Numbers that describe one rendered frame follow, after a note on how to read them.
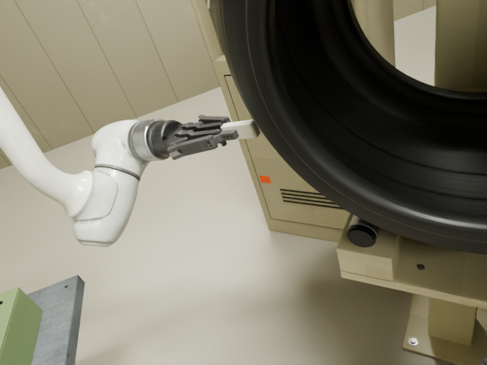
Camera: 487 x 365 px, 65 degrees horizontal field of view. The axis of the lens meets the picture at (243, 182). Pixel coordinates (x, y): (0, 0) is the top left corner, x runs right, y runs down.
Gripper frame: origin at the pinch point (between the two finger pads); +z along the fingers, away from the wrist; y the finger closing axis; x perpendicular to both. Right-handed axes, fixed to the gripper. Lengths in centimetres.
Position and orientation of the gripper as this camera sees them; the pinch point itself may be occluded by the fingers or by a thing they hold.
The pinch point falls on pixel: (240, 129)
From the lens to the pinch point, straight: 70.2
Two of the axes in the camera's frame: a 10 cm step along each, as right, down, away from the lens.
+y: 4.4, -6.5, 6.2
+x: 3.9, 7.6, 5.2
